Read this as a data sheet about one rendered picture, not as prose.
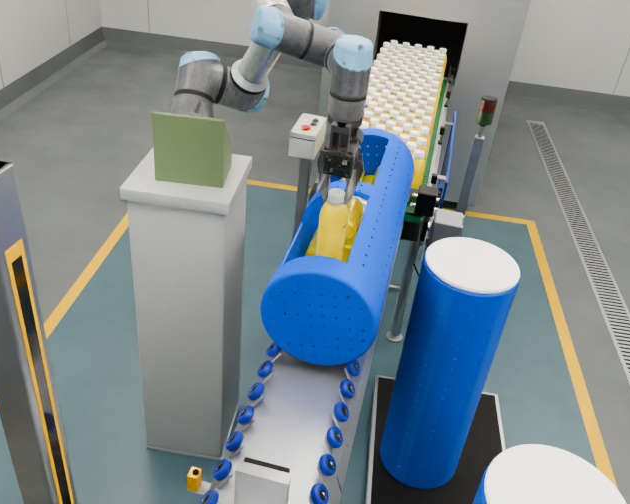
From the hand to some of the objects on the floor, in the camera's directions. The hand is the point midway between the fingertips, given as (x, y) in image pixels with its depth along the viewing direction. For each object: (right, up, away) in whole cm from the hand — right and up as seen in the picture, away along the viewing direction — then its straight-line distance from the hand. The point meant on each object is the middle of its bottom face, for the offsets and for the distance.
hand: (336, 195), depth 143 cm
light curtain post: (-60, -143, +25) cm, 157 cm away
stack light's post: (+50, -58, +169) cm, 186 cm away
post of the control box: (-17, -54, +164) cm, 173 cm away
